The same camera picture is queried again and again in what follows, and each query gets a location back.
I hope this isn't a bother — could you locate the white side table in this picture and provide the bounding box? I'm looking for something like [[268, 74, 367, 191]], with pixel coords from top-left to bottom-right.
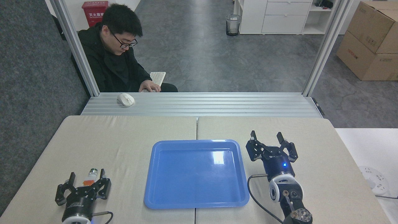
[[334, 128, 398, 224]]

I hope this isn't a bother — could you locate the person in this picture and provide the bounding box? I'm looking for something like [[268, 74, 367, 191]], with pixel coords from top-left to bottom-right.
[[71, 3, 178, 93]]

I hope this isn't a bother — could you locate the red fire extinguisher box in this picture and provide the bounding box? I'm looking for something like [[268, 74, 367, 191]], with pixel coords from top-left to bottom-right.
[[82, 1, 109, 28]]

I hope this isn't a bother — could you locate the person's hand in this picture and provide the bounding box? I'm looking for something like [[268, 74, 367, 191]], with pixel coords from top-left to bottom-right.
[[139, 80, 161, 93]]

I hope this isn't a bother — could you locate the white keyboard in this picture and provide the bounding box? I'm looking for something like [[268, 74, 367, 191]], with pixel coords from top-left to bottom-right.
[[150, 72, 166, 87]]

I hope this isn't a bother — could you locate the white round power strip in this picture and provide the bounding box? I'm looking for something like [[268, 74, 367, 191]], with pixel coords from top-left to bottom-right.
[[358, 166, 389, 196]]

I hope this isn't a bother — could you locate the white computer mouse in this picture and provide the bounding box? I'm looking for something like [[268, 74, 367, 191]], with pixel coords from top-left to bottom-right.
[[117, 93, 135, 107]]

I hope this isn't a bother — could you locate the grey mesh waste bin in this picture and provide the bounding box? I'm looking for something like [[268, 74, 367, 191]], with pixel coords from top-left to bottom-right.
[[226, 14, 242, 36]]

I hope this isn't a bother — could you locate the silver aluminium post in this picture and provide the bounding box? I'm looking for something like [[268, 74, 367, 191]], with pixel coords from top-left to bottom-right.
[[302, 0, 354, 97], [50, 0, 100, 97]]

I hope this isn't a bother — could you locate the ribbed aluminium platform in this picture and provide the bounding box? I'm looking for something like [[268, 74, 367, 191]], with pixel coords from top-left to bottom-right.
[[81, 92, 324, 118]]

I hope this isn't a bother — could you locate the large cardboard box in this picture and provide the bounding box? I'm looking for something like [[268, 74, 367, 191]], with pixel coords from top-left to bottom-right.
[[336, 30, 398, 81]]

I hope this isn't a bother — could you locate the small cardboard box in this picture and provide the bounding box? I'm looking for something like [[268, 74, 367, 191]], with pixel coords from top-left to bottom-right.
[[347, 1, 398, 54]]

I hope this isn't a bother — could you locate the blue plastic tray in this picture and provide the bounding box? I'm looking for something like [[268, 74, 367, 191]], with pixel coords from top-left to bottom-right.
[[144, 139, 250, 209]]

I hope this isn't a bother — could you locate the orange white switch part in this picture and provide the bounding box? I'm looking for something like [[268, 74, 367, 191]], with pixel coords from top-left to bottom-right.
[[82, 168, 99, 187]]

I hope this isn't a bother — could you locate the white drawer cabinet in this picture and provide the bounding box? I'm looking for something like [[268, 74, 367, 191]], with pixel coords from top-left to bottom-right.
[[233, 0, 342, 35]]

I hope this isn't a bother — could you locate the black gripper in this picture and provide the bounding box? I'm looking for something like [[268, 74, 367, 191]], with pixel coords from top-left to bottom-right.
[[55, 169, 112, 222], [246, 130, 299, 180]]

